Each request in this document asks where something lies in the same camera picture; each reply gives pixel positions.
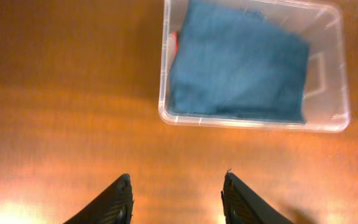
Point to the dark blue jeans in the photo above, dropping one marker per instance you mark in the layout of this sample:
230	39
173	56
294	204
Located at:
235	63

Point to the clear plastic storage bin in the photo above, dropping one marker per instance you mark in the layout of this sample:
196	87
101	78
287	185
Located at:
326	96

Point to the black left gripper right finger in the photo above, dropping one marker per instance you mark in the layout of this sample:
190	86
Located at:
241	205

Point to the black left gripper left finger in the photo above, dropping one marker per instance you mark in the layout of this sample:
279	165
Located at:
114	205

